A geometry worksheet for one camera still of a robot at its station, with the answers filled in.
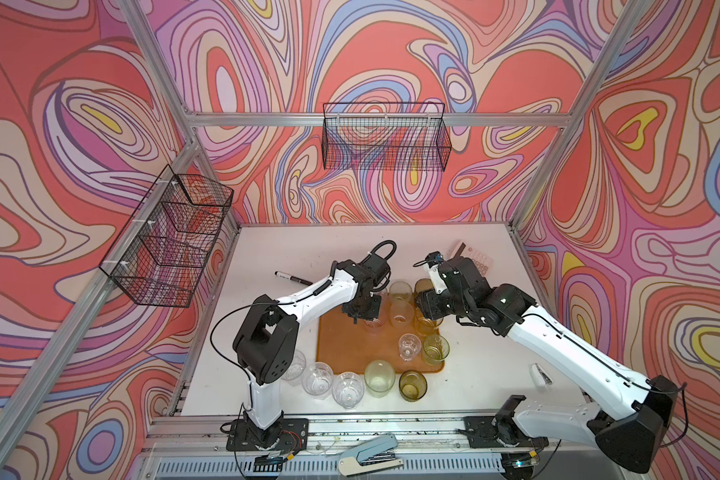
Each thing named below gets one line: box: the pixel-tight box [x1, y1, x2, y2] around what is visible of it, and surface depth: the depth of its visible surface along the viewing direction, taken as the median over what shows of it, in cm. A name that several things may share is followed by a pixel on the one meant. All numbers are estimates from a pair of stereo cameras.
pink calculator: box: [450, 240, 495, 278], surface depth 109 cm
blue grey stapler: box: [338, 434, 404, 477], surface depth 70 cm
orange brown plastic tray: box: [316, 292, 444, 374], surface depth 90 cm
